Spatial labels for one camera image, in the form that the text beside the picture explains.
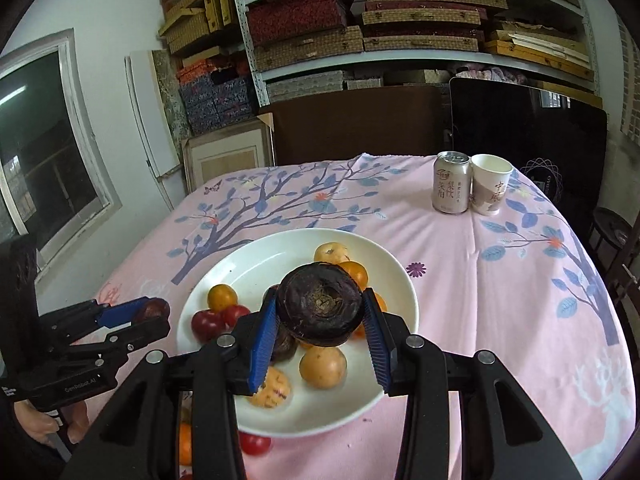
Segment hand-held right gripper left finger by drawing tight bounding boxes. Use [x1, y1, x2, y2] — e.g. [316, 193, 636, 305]
[59, 290, 279, 480]

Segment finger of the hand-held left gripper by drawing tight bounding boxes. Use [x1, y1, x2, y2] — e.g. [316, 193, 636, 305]
[70, 316, 172, 362]
[37, 296, 151, 342]

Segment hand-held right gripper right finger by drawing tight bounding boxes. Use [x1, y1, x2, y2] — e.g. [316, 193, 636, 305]
[361, 287, 583, 480]

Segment red cherry tomato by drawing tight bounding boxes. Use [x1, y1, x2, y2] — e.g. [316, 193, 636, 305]
[191, 310, 226, 344]
[221, 304, 252, 331]
[239, 432, 272, 457]

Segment smooth yellow round fruit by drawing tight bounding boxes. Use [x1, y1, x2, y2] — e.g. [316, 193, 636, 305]
[299, 344, 348, 390]

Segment white oval plate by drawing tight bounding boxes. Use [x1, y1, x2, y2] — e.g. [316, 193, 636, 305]
[176, 228, 420, 438]

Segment person's left hand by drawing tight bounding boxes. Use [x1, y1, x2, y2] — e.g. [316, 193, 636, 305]
[14, 400, 90, 446]

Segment yellow streaked round fruit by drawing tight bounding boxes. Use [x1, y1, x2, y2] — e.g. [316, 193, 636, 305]
[248, 366, 291, 409]
[313, 242, 351, 266]

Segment pale drink can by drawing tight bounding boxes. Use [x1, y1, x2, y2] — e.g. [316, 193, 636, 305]
[432, 151, 472, 214]

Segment white framed window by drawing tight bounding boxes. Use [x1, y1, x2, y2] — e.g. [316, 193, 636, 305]
[0, 30, 123, 266]

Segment white paper cup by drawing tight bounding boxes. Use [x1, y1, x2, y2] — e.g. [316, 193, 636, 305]
[470, 153, 513, 217]

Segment white board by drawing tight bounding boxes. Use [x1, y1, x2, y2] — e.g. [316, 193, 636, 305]
[125, 50, 181, 178]

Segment brown wooden board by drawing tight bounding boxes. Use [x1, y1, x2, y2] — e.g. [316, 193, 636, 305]
[258, 84, 451, 167]

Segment grey stone slab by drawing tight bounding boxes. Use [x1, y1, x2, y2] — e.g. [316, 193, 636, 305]
[152, 50, 193, 138]

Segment stack of blue patterned boxes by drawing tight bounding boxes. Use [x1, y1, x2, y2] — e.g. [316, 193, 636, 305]
[176, 57, 258, 136]

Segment dark round stool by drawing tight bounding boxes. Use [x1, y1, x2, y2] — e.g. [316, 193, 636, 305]
[589, 206, 632, 273]

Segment black glass panel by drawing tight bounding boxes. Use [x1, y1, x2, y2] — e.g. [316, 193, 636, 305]
[448, 76, 608, 233]

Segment white metal shelf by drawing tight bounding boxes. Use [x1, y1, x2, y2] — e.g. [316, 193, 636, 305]
[227, 0, 601, 111]

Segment pink floral cloth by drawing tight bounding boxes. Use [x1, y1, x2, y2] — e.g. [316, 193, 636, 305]
[452, 62, 526, 83]

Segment stack of yellow boxes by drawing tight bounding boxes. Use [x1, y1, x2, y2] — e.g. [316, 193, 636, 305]
[159, 0, 236, 56]

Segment stack of woven boxes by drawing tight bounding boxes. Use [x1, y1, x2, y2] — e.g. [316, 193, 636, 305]
[235, 0, 598, 91]

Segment beige patterned curtain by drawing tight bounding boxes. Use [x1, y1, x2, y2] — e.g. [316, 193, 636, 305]
[617, 20, 640, 146]

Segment wooden picture frame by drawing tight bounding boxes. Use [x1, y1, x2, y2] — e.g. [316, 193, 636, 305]
[180, 112, 276, 193]

